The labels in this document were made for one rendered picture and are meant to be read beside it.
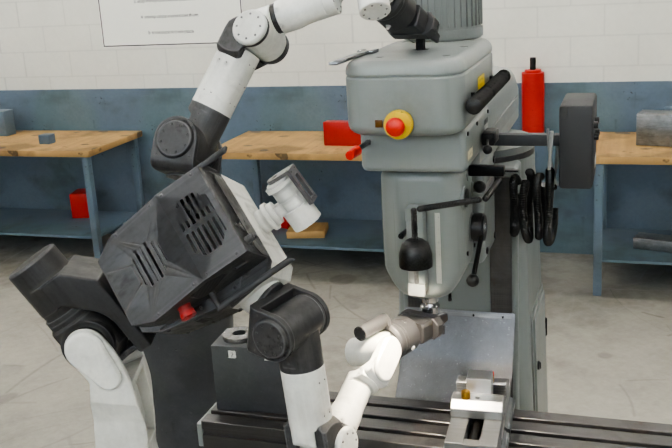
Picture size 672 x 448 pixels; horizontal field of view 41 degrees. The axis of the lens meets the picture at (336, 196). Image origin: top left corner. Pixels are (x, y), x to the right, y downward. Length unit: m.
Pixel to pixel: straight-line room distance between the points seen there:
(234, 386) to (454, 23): 1.10
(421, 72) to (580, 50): 4.44
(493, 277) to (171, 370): 1.87
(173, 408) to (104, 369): 2.23
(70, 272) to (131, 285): 0.17
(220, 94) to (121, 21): 5.40
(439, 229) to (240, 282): 0.52
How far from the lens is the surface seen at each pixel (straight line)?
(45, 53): 7.73
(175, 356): 4.02
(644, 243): 5.96
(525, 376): 2.73
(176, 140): 1.88
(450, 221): 2.09
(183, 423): 4.19
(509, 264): 2.58
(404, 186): 2.08
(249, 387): 2.47
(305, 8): 1.92
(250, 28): 1.92
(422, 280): 2.10
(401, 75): 1.90
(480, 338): 2.63
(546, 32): 6.30
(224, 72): 1.94
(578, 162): 2.31
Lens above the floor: 2.11
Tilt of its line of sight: 15 degrees down
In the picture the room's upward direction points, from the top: 3 degrees counter-clockwise
